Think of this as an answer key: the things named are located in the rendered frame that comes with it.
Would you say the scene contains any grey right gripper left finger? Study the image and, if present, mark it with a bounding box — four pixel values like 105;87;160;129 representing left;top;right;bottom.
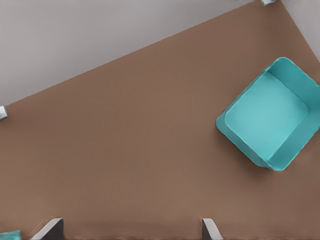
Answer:
29;217;64;240

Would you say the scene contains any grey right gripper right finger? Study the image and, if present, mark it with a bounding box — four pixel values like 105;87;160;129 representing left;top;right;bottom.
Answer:
201;217;224;240

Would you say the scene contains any teal open box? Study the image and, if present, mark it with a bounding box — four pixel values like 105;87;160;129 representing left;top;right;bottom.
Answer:
0;230;22;240
215;56;320;172

